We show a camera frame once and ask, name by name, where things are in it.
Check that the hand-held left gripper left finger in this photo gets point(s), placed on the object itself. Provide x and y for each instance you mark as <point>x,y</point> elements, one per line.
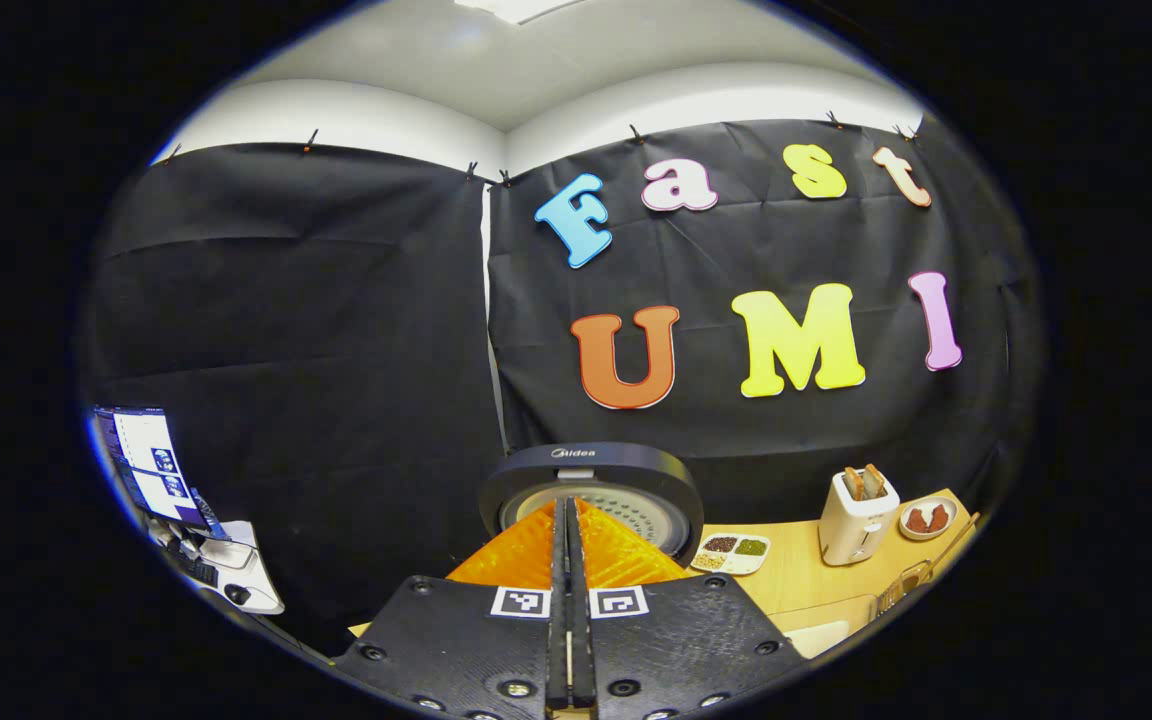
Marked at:
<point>456,650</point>

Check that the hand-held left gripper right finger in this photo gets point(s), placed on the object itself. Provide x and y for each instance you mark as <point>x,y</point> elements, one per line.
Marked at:
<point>686,650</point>

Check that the clear rice container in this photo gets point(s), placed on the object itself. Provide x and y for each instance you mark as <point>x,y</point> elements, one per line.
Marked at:
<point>826,630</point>

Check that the dark grey rice cooker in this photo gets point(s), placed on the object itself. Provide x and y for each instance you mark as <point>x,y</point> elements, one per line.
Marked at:
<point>596,465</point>

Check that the wooden spoon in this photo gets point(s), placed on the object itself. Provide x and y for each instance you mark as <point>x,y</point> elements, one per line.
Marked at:
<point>951,550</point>

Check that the white divided bean dish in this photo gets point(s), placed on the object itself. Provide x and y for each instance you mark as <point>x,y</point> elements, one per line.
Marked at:
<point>731,553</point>

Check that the white toaster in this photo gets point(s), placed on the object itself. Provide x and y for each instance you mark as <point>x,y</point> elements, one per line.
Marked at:
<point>851,530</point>

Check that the white side desk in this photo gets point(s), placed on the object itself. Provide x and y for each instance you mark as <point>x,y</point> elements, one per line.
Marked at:
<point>256,580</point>

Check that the toast slice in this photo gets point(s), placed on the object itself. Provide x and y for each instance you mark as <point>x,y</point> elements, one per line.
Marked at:
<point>874,481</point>
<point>853,484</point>

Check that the brown meat piece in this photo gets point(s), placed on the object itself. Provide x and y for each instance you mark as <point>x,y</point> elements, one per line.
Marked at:
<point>917,520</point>
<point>939,518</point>

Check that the white round plate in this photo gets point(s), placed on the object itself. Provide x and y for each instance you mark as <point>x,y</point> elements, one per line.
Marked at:
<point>926,500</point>

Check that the black backdrop cloth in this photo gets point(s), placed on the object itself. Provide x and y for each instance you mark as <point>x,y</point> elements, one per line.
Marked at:
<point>336,320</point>

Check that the computer monitor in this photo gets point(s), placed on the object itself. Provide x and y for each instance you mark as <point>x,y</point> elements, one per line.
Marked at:
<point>151,465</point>

